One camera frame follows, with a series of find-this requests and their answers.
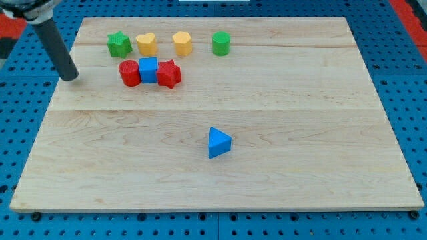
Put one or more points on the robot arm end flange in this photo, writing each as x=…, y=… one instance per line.
x=33, y=11

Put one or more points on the red cylinder block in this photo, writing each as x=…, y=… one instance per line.
x=129, y=71

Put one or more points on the green cylinder block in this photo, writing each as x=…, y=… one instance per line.
x=221, y=43

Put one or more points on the yellow heart block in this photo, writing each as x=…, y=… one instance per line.
x=147, y=44

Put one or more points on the red star block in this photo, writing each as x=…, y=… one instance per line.
x=168, y=74

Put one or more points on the blue triangle block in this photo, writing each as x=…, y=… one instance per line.
x=218, y=143

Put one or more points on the blue cube block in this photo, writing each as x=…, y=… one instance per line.
x=148, y=67

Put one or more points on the green star block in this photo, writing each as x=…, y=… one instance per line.
x=119, y=44

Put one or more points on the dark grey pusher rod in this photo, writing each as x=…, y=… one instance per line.
x=56, y=49

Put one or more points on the yellow hexagon block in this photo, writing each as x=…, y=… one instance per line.
x=183, y=43

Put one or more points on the wooden board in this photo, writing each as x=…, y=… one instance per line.
x=308, y=129

